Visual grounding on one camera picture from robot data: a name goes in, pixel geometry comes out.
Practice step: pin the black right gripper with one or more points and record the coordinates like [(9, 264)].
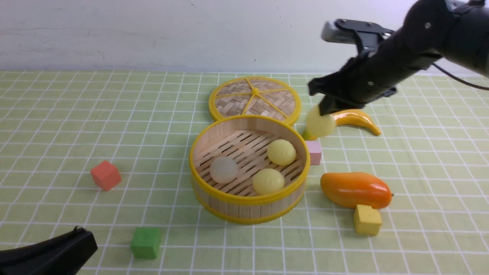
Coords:
[(370, 75)]

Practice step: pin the yellow bun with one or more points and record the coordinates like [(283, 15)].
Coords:
[(281, 152), (268, 181), (317, 125)]

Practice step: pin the white steamed bun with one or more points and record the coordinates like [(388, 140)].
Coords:
[(223, 170)]

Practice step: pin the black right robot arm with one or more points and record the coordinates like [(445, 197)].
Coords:
[(433, 29)]

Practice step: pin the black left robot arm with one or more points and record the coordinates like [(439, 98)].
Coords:
[(61, 255)]

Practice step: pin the woven bamboo steamer lid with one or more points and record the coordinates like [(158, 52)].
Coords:
[(255, 95)]

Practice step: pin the bamboo steamer tray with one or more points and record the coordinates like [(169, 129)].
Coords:
[(245, 139)]

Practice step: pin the yellow toy banana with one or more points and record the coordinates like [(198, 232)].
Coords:
[(351, 117)]

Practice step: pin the pink wooden cube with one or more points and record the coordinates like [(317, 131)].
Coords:
[(315, 151)]

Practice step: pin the orange toy mango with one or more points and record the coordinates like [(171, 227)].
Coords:
[(356, 188)]

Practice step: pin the green checkered tablecloth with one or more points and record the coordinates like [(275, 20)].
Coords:
[(56, 126)]

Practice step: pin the yellow wooden cube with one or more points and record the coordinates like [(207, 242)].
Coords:
[(367, 220)]

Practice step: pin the green wooden cube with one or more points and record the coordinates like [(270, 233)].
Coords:
[(146, 242)]

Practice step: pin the red wooden cube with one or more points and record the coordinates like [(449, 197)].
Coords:
[(105, 175)]

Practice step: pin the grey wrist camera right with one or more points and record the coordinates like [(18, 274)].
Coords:
[(363, 34)]

